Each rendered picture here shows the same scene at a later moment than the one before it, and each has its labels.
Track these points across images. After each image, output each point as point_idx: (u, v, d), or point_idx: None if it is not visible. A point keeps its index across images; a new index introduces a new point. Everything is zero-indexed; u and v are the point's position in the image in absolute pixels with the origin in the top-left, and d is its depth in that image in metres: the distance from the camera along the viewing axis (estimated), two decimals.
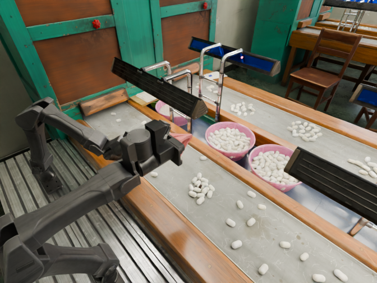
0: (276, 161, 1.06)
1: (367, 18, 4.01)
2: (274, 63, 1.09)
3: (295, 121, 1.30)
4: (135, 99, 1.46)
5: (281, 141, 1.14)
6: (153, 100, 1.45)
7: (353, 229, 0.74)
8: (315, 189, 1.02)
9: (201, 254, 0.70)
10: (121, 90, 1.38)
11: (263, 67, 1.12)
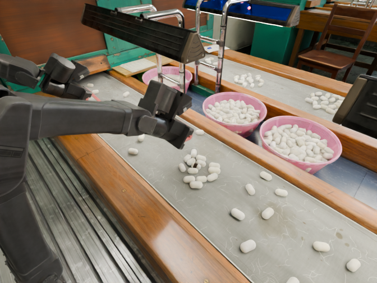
0: (296, 136, 0.81)
1: None
2: (292, 9, 0.84)
3: (315, 92, 1.05)
4: (118, 69, 1.21)
5: (300, 113, 0.89)
6: (141, 71, 1.20)
7: None
8: (348, 172, 0.76)
9: (194, 262, 0.45)
10: (100, 56, 1.13)
11: (277, 16, 0.87)
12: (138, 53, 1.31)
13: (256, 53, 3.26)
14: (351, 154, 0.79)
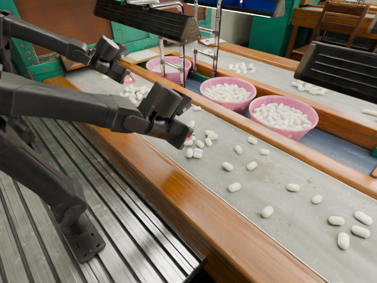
0: (280, 112, 0.93)
1: (371, 1, 3.88)
2: (277, 1, 0.96)
3: None
4: (124, 58, 1.33)
5: (286, 94, 1.01)
6: (145, 59, 1.32)
7: (375, 168, 0.61)
8: (325, 141, 0.88)
9: (191, 195, 0.57)
10: None
11: (266, 8, 0.99)
12: (142, 44, 1.43)
13: (253, 49, 3.39)
14: (328, 127, 0.91)
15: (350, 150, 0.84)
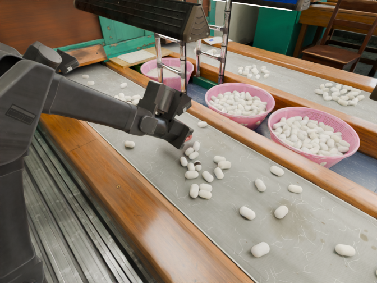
0: (307, 128, 0.74)
1: None
2: None
3: (325, 83, 0.98)
4: (115, 60, 1.14)
5: (311, 104, 0.82)
6: (139, 62, 1.13)
7: None
8: (365, 167, 0.70)
9: (198, 268, 0.39)
10: (96, 46, 1.06)
11: None
12: (136, 44, 1.25)
13: None
14: (368, 147, 0.72)
15: None
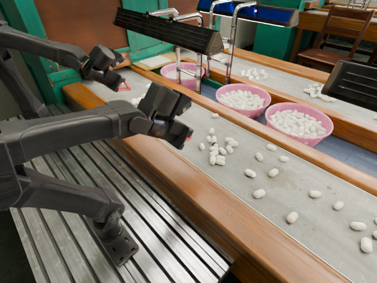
0: (295, 119, 0.96)
1: (373, 4, 3.92)
2: (292, 12, 0.99)
3: (312, 84, 1.20)
4: (138, 64, 1.36)
5: (299, 100, 1.04)
6: (159, 65, 1.36)
7: None
8: (339, 147, 0.92)
9: (220, 202, 0.61)
10: (124, 53, 1.29)
11: (280, 18, 1.03)
12: (155, 50, 1.47)
13: (257, 52, 3.42)
14: (341, 133, 0.95)
15: (364, 156, 0.88)
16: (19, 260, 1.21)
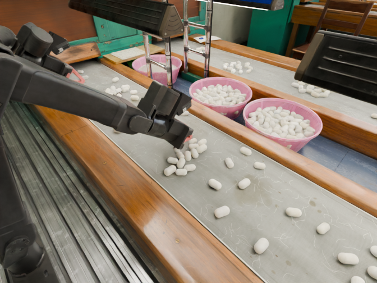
0: (279, 117, 0.82)
1: None
2: None
3: None
4: (109, 56, 1.22)
5: (285, 96, 0.90)
6: (131, 58, 1.21)
7: None
8: (330, 150, 0.77)
9: (167, 224, 0.46)
10: (90, 43, 1.14)
11: (262, 0, 0.88)
12: (129, 41, 1.32)
13: None
14: (333, 133, 0.80)
15: (359, 161, 0.73)
16: None
